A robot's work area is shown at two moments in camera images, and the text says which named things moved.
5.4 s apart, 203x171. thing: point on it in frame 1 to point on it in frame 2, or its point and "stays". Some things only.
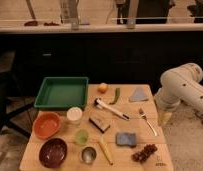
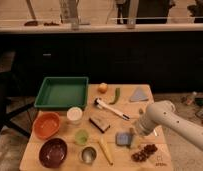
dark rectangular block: x=99 y=125 stays
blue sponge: x=125 y=139 stays
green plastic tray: x=63 y=93 stays
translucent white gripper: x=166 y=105 to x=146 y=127
